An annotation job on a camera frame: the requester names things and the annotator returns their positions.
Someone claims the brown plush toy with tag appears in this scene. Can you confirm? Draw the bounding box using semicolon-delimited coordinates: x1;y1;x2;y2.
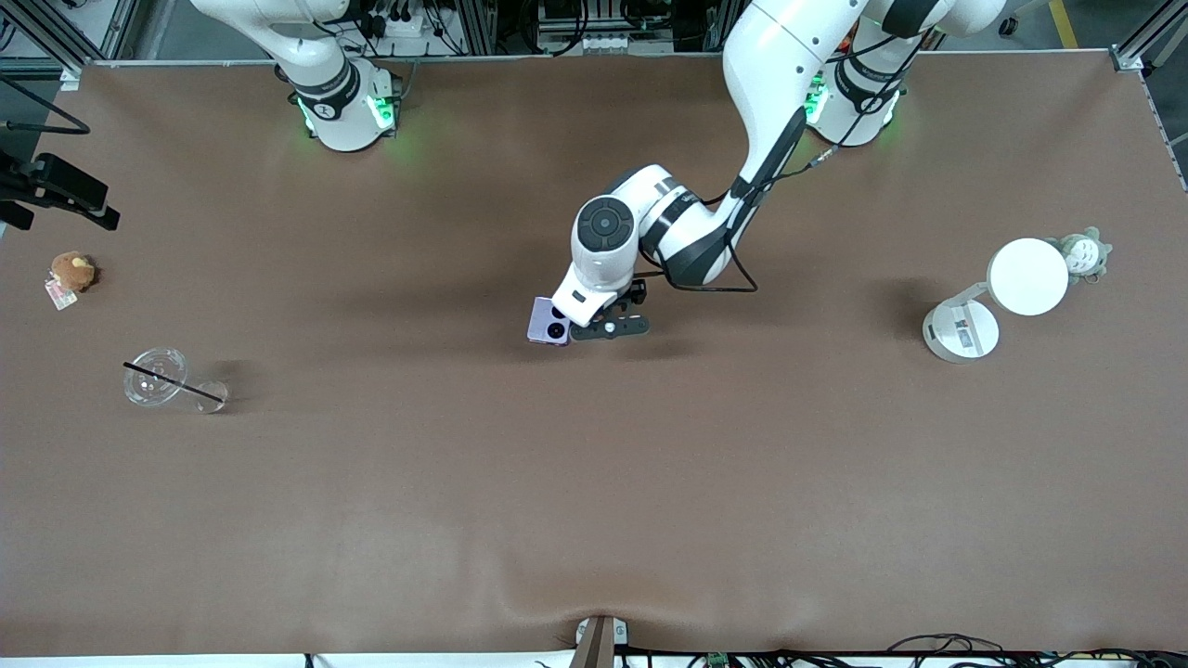
45;251;98;311

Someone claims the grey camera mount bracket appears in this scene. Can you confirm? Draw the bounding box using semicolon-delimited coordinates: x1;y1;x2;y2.
571;614;630;668

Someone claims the black drinking straw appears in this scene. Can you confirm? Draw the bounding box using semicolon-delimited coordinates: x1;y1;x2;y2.
123;362;226;405

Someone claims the aluminium frame profile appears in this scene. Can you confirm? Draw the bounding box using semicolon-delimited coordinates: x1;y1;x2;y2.
0;0;94;92
1114;0;1188;73

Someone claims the lilac flip phone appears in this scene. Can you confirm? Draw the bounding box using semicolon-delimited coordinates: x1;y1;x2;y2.
526;296;573;347

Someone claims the white power strip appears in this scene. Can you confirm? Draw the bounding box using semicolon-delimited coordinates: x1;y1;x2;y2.
357;0;428;38

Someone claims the white round desk lamp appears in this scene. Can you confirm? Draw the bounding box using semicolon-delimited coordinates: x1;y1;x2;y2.
922;238;1071;365

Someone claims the looped black cable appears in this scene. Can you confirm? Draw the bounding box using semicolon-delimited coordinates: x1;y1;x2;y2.
888;634;1008;655

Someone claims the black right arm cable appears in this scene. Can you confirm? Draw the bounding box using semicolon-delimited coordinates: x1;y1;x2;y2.
0;76;92;135

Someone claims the grey white plush toy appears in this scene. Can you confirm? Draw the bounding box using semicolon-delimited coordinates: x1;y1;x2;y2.
1049;226;1113;285

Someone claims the clear plastic cup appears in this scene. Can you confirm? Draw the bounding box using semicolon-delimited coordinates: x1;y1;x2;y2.
123;348;230;415

